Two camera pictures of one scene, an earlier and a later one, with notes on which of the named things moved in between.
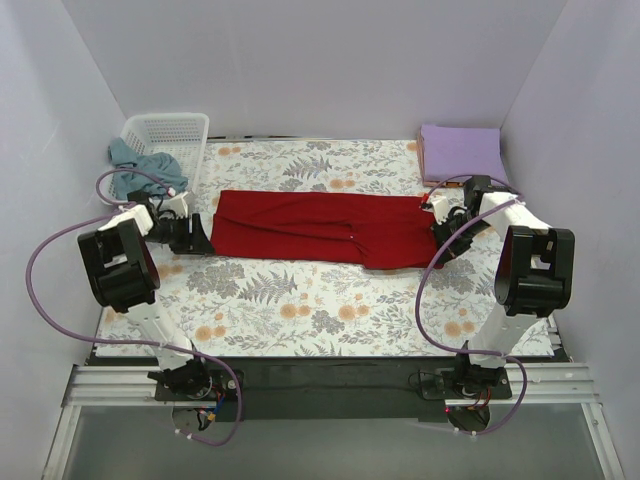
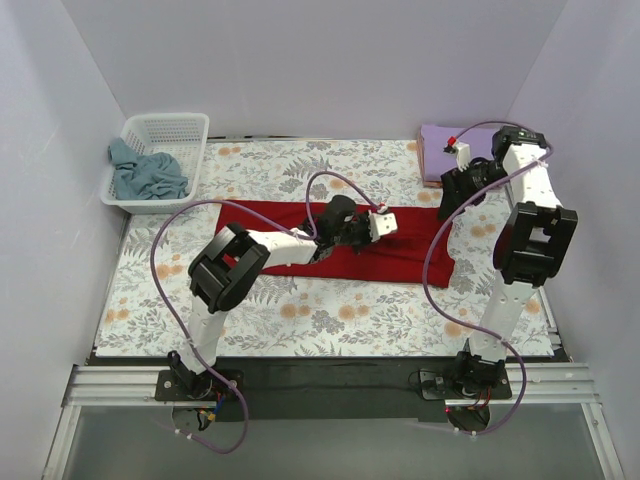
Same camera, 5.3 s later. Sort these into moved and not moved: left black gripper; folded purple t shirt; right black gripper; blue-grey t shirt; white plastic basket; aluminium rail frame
Moved: left black gripper; right black gripper
Not moved: folded purple t shirt; blue-grey t shirt; white plastic basket; aluminium rail frame
